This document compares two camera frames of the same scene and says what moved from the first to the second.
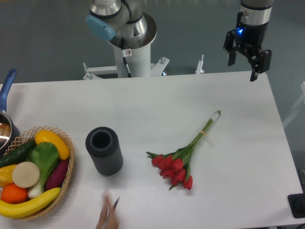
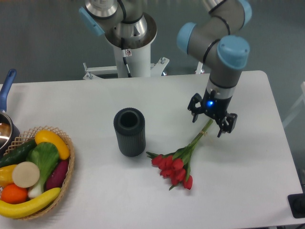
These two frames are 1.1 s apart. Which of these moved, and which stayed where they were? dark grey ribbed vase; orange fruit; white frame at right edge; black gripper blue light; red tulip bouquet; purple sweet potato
Moved: black gripper blue light; dark grey ribbed vase
Stayed: white frame at right edge; red tulip bouquet; purple sweet potato; orange fruit
